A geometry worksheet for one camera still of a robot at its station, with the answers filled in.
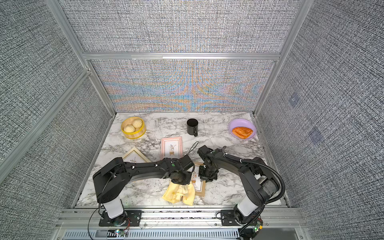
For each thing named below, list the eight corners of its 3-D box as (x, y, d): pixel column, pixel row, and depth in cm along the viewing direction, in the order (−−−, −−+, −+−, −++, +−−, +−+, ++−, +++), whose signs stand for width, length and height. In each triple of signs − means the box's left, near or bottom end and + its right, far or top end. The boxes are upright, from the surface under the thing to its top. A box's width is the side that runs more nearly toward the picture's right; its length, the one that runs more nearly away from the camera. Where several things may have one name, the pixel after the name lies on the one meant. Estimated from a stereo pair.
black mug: (186, 137, 107) (186, 130, 100) (187, 125, 113) (186, 118, 107) (198, 137, 107) (198, 130, 100) (197, 125, 113) (198, 118, 107)
